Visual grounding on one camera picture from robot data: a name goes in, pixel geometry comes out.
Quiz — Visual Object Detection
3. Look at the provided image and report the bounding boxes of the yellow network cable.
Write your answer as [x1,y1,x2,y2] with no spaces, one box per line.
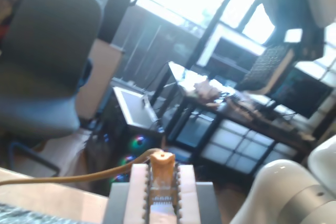
[0,149,176,210]

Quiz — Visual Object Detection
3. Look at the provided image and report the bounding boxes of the black computer tower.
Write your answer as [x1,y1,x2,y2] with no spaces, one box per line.
[112,84,169,183]

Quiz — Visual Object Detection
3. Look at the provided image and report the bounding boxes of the black metal desk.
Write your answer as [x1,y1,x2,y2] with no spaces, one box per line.
[157,61,318,162]

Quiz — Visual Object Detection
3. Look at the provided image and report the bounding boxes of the black textured mat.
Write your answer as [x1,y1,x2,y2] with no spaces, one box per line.
[0,202,77,224]

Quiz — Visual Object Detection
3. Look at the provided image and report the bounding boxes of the black computer monitor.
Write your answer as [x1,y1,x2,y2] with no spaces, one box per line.
[270,68,335,120]

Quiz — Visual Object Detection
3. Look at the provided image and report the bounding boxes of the grey office chair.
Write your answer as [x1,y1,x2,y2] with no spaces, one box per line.
[0,0,103,179]

